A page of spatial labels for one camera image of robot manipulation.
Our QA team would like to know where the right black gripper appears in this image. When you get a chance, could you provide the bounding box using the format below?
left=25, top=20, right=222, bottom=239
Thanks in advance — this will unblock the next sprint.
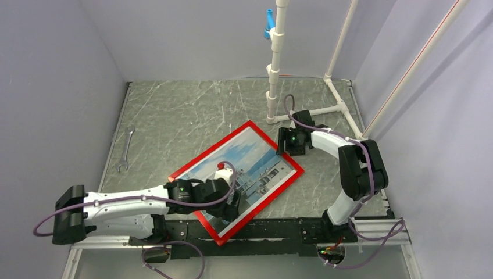
left=276, top=127, right=305, bottom=156

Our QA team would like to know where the building and sky photo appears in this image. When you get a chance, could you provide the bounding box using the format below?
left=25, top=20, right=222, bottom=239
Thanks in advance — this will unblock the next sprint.
left=175, top=126, right=298, bottom=238

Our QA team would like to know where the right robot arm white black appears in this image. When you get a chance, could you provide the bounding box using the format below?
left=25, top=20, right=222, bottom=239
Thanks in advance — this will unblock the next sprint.
left=276, top=110, right=389, bottom=241

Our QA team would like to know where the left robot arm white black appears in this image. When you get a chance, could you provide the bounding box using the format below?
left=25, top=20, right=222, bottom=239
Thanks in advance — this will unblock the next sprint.
left=52, top=178, right=241, bottom=245

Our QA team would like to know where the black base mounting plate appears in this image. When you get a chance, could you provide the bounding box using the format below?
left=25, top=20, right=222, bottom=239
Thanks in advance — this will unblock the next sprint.
left=128, top=219, right=359, bottom=264

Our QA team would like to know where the white PVC pipe stand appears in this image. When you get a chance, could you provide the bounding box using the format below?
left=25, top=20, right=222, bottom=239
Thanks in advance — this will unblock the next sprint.
left=265, top=0, right=469, bottom=140

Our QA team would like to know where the silver open-end wrench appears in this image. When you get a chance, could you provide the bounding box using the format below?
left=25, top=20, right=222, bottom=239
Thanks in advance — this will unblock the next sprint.
left=116, top=125, right=135, bottom=173

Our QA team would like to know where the blue pipe fitting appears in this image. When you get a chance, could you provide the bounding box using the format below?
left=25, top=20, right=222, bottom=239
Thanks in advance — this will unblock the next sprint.
left=264, top=9, right=275, bottom=40

